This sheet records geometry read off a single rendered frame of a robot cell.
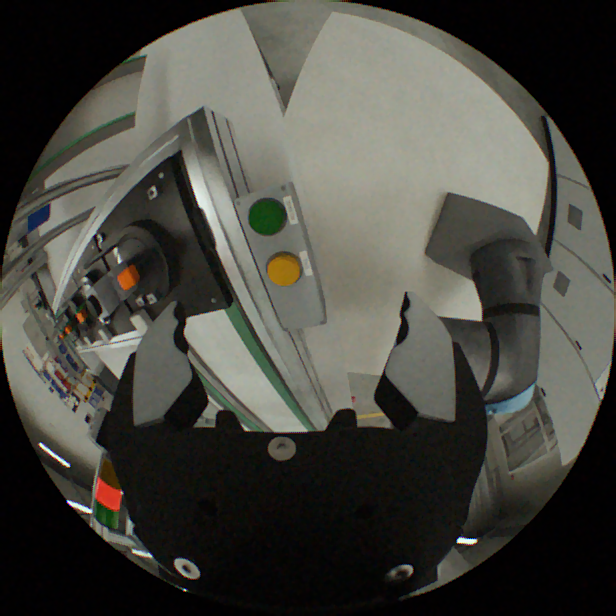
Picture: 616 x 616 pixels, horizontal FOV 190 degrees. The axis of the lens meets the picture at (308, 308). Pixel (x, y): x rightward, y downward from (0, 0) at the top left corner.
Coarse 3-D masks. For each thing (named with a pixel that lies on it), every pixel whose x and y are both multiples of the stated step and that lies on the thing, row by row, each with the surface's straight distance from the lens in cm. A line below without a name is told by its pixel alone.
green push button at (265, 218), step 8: (256, 208) 23; (264, 208) 23; (272, 208) 23; (280, 208) 23; (256, 216) 23; (264, 216) 23; (272, 216) 23; (280, 216) 23; (256, 224) 23; (264, 224) 23; (272, 224) 23; (280, 224) 23; (256, 232) 24; (264, 232) 23; (272, 232) 23
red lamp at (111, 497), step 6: (102, 486) 44; (108, 486) 43; (96, 492) 46; (102, 492) 44; (108, 492) 44; (114, 492) 44; (120, 492) 45; (102, 498) 45; (108, 498) 44; (114, 498) 44; (120, 498) 46; (108, 504) 45; (114, 504) 45
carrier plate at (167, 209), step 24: (168, 168) 29; (144, 192) 32; (168, 192) 29; (120, 216) 38; (144, 216) 33; (168, 216) 29; (192, 216) 28; (168, 240) 30; (192, 240) 28; (192, 264) 29; (192, 288) 31; (216, 288) 29; (192, 312) 34
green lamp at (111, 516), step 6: (96, 498) 46; (96, 504) 47; (102, 504) 45; (96, 510) 47; (102, 510) 46; (108, 510) 45; (114, 510) 46; (96, 516) 48; (102, 516) 46; (108, 516) 46; (114, 516) 46; (102, 522) 47; (108, 522) 47; (114, 522) 47
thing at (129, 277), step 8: (136, 264) 25; (144, 264) 27; (152, 264) 29; (128, 272) 23; (136, 272) 24; (120, 280) 24; (128, 280) 23; (136, 280) 23; (120, 288) 26; (128, 288) 23
